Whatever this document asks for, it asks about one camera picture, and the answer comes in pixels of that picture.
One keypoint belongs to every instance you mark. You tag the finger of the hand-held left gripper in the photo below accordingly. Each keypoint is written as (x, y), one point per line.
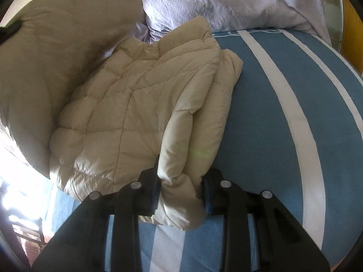
(8, 32)

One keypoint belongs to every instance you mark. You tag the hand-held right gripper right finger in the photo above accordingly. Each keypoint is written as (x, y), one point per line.
(207, 199)

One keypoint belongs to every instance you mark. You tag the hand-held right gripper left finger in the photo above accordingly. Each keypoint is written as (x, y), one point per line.
(154, 195)

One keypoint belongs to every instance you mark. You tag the cream puffer jacket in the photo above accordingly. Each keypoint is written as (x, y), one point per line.
(136, 113)

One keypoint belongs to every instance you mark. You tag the blue white striped bed sheet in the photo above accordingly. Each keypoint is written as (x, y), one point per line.
(269, 124)

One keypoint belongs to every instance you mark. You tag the dark wooden furniture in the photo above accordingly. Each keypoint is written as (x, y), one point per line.
(19, 232)

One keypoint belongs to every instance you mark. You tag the lavender pillow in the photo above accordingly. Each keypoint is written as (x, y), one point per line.
(227, 2)

